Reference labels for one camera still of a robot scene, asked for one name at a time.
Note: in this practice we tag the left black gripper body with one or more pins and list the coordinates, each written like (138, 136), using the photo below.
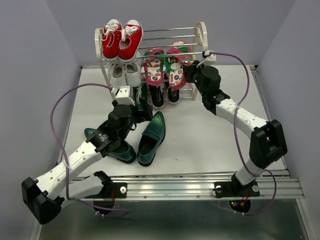
(137, 116)

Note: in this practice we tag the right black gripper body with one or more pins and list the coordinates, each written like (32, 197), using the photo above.
(200, 88)

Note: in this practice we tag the black canvas sneaker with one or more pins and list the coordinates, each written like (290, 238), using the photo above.
(156, 93)
(172, 96)

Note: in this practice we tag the green leather loafer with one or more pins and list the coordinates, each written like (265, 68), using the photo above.
(151, 138)
(100, 144)

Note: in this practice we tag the pink patterned flip-flop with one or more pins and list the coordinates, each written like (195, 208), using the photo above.
(174, 64)
(153, 66)

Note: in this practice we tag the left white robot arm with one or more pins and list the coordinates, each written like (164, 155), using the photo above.
(46, 195)

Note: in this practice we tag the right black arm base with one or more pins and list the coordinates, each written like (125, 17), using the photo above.
(235, 192)

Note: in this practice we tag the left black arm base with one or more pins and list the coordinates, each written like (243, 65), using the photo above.
(104, 201)

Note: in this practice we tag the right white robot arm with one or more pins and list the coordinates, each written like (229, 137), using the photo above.
(267, 139)

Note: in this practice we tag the cream metal shoe rack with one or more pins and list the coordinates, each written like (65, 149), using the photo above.
(197, 40)

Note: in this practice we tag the right green canvas sneaker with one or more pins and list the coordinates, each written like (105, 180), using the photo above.
(140, 92)

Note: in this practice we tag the right white sneaker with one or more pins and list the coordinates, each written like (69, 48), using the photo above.
(133, 72)

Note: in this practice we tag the white sneaker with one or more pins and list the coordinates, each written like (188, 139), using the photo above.
(133, 72)
(116, 74)

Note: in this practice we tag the left white sneaker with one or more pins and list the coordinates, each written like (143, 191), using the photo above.
(116, 74)

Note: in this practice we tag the right red canvas sneaker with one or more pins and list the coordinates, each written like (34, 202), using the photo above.
(131, 38)

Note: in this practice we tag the red canvas sneaker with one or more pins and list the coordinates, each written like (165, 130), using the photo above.
(131, 38)
(111, 37)

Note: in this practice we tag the left red canvas sneaker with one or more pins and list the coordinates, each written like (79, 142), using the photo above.
(111, 37)

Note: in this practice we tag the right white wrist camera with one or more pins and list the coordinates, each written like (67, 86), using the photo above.
(208, 59)

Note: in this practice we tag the aluminium mounting rail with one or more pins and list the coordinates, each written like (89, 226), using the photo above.
(201, 187)

